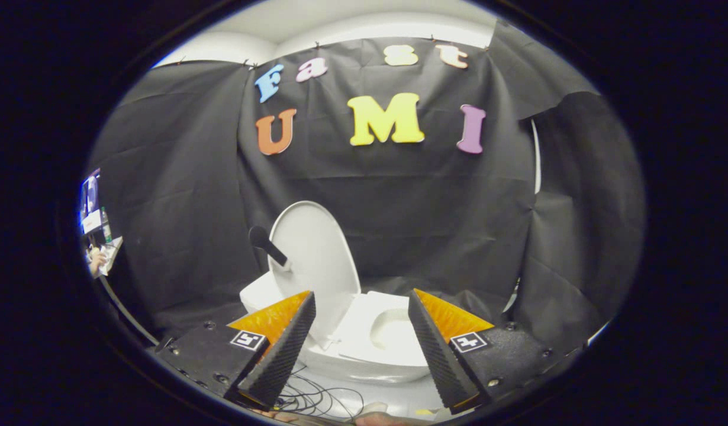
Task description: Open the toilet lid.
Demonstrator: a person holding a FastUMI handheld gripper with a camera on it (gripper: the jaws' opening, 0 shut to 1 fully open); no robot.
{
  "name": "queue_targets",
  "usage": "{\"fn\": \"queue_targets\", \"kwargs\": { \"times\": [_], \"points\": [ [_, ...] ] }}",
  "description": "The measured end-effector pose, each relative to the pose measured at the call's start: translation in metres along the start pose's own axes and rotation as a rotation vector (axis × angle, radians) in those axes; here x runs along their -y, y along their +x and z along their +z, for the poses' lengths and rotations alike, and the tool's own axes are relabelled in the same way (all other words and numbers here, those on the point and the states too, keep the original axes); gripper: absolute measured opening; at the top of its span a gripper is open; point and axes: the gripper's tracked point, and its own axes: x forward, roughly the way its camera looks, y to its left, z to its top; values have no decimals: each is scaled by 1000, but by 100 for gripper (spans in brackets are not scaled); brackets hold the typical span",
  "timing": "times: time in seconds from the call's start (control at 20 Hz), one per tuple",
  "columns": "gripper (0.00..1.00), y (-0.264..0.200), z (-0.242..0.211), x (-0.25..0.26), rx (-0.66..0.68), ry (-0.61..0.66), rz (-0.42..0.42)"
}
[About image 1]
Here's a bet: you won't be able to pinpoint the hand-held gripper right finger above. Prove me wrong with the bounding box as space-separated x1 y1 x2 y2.
407 288 569 415

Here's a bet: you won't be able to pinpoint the computer monitor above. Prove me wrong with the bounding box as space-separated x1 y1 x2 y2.
80 169 102 234

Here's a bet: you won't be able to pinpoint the white toilet seat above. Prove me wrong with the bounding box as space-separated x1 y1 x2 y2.
337 290 430 367

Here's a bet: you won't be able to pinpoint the black backdrop cloth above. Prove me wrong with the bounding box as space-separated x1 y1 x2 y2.
89 21 646 356

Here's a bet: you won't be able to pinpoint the person's beige trousers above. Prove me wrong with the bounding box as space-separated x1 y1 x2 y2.
252 408 436 426

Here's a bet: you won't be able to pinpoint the white toilet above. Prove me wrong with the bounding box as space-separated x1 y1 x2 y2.
240 271 433 384

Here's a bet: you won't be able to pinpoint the black cables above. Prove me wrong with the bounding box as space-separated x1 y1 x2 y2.
275 364 365 418

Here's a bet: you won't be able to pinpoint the white toilet lid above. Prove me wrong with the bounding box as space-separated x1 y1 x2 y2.
249 200 362 350

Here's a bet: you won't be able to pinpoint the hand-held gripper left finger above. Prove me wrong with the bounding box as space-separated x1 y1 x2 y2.
153 290 317 410

